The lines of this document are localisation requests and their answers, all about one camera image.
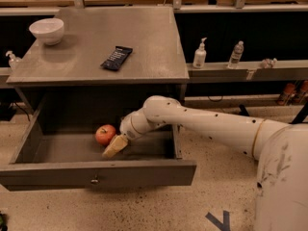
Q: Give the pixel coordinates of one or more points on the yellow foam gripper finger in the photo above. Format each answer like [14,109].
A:
[117,143]

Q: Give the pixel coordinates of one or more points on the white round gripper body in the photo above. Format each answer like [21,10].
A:
[127,129]

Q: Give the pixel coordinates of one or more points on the red apple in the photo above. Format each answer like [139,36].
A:
[104,134]

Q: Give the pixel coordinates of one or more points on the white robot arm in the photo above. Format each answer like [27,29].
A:
[280,148]

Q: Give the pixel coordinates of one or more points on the metal drawer knob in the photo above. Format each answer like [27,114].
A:
[95,180]

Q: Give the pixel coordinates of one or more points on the open grey top drawer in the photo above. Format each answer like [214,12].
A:
[59,151]

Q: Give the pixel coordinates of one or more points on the dark blue snack bar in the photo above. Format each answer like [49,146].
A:
[117,58]

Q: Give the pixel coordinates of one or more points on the grey wooden cabinet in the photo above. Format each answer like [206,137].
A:
[73,66]

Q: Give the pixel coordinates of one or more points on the white pump bottle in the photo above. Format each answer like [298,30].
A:
[199,55]

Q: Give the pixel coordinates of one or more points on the white bowl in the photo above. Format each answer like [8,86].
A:
[49,31]

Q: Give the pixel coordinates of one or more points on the clear water bottle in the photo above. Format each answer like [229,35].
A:
[236,55]

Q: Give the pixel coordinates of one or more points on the clear sanitizer pump bottle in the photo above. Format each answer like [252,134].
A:
[13,60]

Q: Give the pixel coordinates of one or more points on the crumpled clear plastic wrapper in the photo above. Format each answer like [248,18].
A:
[268,63]

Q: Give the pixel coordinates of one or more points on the orange spray bottles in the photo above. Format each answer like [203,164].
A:
[293,93]

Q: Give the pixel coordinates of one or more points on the black metal stand leg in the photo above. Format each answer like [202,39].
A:
[279,113]

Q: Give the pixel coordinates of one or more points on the grey wall ledge rail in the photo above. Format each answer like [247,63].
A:
[249,72]

